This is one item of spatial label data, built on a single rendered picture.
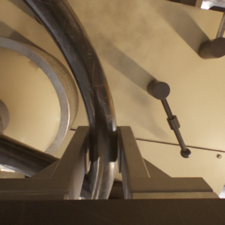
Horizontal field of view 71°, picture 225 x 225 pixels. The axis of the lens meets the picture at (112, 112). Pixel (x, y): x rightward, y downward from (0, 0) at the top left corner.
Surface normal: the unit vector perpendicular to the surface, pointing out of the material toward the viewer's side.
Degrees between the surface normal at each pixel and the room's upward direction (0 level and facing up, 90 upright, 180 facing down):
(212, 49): 90
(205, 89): 90
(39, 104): 98
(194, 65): 90
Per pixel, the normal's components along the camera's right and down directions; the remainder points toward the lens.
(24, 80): 0.38, -0.11
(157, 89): 0.03, 0.26
